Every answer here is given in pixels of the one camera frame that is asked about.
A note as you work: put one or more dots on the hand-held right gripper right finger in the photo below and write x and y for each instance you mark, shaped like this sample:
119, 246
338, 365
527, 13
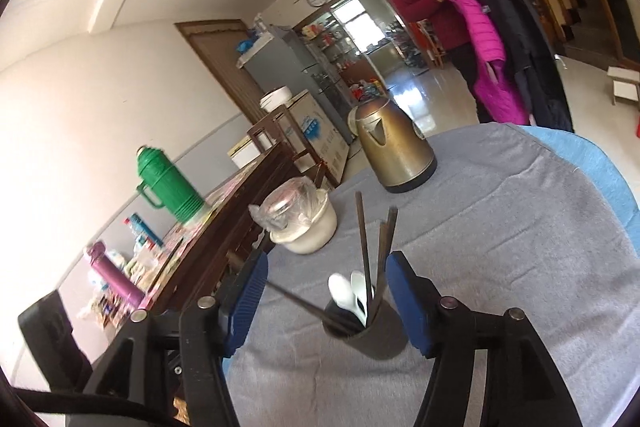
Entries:
405, 302

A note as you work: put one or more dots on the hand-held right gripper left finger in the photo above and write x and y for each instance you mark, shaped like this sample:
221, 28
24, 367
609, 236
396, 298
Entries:
247, 297

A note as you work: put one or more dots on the dark green utensil holder cup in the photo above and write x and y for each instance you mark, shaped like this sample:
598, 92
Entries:
375, 337

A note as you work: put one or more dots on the white ceramic spoon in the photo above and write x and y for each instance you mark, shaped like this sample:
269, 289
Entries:
340, 289
359, 284

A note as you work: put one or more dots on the dark wooden chopstick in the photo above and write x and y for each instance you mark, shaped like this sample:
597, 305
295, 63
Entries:
300, 302
363, 247
392, 227
382, 252

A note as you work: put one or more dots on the dark wooden sideboard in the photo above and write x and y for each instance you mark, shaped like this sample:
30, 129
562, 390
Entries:
215, 232

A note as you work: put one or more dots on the white ceramic bowl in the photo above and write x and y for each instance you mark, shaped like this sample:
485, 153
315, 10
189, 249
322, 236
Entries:
310, 232

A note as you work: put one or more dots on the purple water bottle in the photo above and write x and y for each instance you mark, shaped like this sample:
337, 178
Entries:
115, 279

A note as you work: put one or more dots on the grey towel cloth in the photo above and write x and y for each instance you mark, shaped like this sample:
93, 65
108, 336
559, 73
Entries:
500, 232

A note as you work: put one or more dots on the green thermos jug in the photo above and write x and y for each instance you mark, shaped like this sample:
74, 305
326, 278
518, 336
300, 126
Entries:
170, 187

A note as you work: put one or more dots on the golden electric kettle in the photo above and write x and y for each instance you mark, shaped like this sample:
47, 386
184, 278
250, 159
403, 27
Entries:
395, 147

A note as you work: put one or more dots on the dark wooden chair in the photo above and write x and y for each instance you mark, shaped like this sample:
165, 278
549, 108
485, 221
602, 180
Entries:
265, 122

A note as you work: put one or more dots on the white box blue print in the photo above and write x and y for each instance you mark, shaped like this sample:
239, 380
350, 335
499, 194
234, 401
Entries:
320, 132

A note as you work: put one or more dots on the white pot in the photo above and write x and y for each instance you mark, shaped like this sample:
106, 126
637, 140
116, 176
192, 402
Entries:
276, 99

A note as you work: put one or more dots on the light blue cloth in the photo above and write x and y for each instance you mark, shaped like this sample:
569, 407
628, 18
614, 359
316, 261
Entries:
600, 162

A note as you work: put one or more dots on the brown wooden door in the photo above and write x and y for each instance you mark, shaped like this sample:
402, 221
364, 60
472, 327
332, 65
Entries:
220, 57

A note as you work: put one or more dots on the grey refrigerator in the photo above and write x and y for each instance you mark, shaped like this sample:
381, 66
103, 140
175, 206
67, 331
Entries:
280, 57

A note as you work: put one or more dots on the shop goods shelf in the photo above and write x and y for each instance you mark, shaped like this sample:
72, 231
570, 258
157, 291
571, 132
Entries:
330, 42

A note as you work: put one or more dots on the pink padded jacket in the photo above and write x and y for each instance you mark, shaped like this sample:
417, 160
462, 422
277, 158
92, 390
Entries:
480, 32

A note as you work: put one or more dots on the white stool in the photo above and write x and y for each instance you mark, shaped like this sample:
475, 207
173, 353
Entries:
622, 82

